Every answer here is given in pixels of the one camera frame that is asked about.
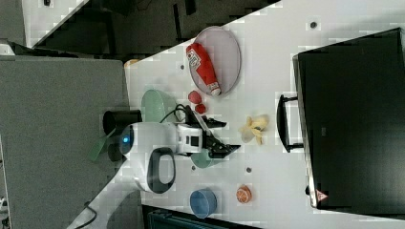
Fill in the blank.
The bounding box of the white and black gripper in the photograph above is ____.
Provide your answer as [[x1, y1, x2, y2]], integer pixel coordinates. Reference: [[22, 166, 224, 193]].
[[176, 106, 240, 158]]

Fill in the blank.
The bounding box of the yellow plush peeled banana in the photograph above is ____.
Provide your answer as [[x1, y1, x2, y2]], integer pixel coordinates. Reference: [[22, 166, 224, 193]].
[[239, 114, 268, 145]]

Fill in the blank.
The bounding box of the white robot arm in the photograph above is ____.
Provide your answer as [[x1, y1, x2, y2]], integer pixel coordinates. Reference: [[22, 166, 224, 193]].
[[67, 105, 239, 229]]

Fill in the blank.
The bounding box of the black and silver toaster oven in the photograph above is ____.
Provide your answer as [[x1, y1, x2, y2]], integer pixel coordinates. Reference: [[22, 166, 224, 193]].
[[277, 28, 405, 219]]

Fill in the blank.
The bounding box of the blue plastic cup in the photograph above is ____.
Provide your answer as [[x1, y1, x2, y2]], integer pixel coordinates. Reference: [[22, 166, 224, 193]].
[[189, 188, 217, 219]]

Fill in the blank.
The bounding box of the red plush ketchup bottle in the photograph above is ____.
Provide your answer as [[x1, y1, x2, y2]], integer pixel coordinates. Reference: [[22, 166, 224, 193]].
[[186, 43, 222, 96]]

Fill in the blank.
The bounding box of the grey round plate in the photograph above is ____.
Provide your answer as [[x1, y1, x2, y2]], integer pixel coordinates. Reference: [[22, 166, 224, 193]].
[[194, 26, 242, 96]]

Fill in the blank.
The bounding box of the small black pot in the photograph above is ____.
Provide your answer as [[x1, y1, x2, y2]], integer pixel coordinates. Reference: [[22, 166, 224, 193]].
[[107, 143, 123, 162]]

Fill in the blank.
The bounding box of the green slotted spatula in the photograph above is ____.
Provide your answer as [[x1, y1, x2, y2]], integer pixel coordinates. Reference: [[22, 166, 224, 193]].
[[88, 129, 116, 161]]

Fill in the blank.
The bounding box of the green cup with handle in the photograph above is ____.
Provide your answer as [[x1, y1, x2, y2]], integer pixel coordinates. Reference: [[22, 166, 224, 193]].
[[191, 150, 221, 169]]

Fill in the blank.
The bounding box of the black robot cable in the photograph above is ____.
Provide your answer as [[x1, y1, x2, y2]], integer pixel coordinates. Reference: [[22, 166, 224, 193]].
[[159, 103, 187, 124]]

